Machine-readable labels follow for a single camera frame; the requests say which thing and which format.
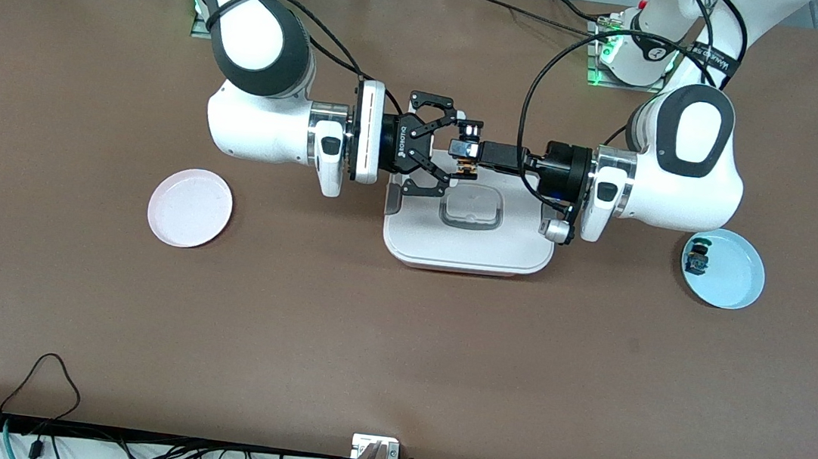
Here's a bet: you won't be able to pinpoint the white lunch box grey clips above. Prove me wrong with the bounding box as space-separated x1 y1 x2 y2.
378 153 563 283

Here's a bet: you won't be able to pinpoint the light blue round plate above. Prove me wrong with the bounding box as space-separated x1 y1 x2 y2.
677 225 770 314

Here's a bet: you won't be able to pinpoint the pink round plate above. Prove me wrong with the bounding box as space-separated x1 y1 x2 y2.
144 164 238 253

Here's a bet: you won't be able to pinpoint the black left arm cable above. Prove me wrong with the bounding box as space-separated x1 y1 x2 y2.
508 0 754 241

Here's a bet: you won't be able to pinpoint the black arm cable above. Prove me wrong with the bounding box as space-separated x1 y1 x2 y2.
197 0 415 117
508 0 754 241

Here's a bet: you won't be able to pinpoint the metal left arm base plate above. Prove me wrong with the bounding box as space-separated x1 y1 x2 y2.
584 17 673 95

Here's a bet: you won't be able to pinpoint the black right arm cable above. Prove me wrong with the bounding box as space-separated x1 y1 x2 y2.
197 0 415 117

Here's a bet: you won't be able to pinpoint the black cable to base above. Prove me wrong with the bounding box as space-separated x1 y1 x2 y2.
460 0 617 45

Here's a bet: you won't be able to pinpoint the green and blue switch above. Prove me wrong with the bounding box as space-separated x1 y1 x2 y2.
683 240 712 278

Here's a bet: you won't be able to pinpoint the small white mount block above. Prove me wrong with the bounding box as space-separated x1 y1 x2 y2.
350 433 401 459

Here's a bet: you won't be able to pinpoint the thin black looped cable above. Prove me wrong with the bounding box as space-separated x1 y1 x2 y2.
0 349 86 423

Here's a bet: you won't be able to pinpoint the teal cable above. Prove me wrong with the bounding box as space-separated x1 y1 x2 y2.
0 419 19 459

